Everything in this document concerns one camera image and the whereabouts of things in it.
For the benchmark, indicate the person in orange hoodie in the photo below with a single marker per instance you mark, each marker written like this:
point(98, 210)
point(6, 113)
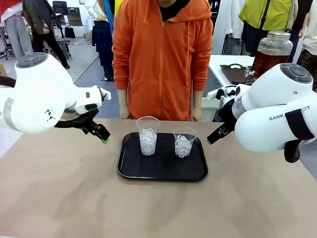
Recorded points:
point(161, 62)

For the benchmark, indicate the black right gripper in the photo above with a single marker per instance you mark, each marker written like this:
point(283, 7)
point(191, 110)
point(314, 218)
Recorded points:
point(226, 111)

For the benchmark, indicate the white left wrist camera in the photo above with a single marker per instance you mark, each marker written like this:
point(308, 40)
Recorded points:
point(105, 94)

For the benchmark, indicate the white plastic bin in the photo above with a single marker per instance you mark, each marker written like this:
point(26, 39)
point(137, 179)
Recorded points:
point(209, 104)

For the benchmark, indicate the dark wall poster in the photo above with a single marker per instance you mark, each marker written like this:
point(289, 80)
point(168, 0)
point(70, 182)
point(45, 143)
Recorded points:
point(74, 17)

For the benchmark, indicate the white side table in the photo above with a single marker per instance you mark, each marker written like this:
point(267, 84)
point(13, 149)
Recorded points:
point(218, 60)

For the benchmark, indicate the person's left forearm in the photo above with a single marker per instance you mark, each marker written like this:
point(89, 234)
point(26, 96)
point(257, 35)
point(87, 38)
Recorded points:
point(197, 99)

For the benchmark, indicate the person's right hand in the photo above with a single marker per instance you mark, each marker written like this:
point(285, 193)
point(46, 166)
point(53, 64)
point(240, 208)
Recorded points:
point(124, 112)

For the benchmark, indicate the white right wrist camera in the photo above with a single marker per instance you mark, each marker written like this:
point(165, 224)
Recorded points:
point(223, 93)

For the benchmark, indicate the brown serving tray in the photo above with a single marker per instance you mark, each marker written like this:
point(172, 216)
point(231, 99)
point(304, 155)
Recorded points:
point(235, 74)

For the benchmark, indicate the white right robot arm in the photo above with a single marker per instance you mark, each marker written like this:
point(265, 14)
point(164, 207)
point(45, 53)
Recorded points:
point(270, 99)

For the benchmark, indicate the tall clear iced cup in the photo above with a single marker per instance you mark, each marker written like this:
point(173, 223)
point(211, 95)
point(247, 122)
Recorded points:
point(148, 143)

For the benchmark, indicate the person's left hand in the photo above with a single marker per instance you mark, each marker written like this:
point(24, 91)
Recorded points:
point(196, 114)

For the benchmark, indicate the mannequin with yellow scarf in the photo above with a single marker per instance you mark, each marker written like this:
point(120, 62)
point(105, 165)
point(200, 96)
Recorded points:
point(118, 3)

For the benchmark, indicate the glass tea dispenser jar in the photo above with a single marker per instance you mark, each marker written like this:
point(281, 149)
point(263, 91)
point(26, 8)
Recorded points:
point(272, 49)

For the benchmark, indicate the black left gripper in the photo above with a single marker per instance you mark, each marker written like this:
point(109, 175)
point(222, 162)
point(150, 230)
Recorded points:
point(90, 125)

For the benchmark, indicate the short clear iced cup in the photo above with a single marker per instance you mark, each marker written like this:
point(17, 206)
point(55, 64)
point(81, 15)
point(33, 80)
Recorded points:
point(183, 147)

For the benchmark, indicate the brown cardboard box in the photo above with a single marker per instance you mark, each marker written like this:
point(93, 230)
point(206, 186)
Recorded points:
point(3, 70)

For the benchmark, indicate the black plastic serving tray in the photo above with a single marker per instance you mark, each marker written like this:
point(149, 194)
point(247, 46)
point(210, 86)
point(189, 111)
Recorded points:
point(163, 168)

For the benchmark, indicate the passer-by in dark clothes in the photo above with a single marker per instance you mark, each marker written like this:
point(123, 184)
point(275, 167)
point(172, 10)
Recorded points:
point(40, 22)

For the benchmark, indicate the black handbag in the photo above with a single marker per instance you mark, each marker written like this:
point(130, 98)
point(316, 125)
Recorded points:
point(69, 32)

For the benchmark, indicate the mannequin with blue skirt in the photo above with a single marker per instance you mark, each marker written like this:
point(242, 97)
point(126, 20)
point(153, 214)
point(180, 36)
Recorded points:
point(101, 37)

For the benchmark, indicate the mannequin with lime jacket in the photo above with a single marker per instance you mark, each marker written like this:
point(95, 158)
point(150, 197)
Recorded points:
point(272, 12)

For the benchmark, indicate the person's right forearm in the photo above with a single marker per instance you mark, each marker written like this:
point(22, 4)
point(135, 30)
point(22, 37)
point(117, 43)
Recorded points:
point(123, 99)

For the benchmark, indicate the grey plastic stool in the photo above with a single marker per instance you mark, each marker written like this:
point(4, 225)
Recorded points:
point(66, 48)

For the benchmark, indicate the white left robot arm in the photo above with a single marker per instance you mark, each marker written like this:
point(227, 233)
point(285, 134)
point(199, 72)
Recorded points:
point(37, 94)

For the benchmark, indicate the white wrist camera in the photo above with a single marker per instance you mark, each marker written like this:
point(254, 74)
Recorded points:
point(105, 94)
point(223, 93)

